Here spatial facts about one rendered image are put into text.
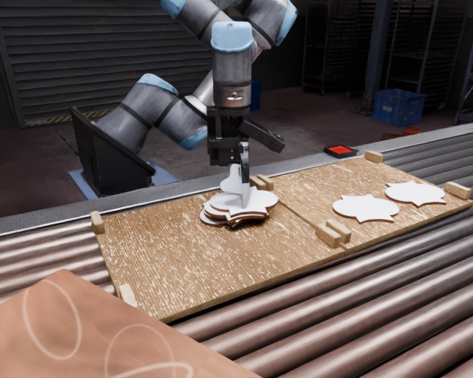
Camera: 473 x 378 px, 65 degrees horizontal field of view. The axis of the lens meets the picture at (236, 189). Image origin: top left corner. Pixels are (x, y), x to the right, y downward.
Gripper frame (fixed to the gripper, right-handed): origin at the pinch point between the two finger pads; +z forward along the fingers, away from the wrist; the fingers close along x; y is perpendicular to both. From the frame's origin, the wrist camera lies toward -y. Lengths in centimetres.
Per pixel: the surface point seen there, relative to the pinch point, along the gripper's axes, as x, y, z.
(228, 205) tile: 5.2, 3.6, -0.1
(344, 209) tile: 4.8, -22.6, 3.2
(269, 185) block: -8.0, -8.2, 2.3
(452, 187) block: -1, -53, 2
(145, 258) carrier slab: 16.0, 20.5, 4.0
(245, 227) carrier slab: 7.9, 0.5, 4.0
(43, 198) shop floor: -207, 126, 98
